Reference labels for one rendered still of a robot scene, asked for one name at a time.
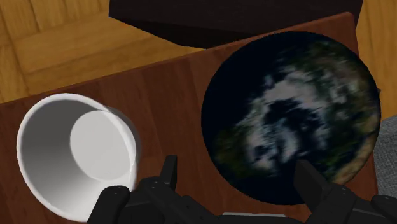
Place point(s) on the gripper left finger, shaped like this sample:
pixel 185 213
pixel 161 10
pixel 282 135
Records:
pixel 161 192

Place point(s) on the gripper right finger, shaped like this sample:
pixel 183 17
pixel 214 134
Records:
pixel 328 195

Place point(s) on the grey upholstered seat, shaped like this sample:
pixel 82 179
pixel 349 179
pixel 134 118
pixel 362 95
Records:
pixel 387 155

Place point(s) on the dark mottled round plate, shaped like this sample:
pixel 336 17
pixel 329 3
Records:
pixel 290 119

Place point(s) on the brown wooden table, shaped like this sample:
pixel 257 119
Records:
pixel 173 102

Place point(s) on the white cup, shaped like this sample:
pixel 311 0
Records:
pixel 76 153

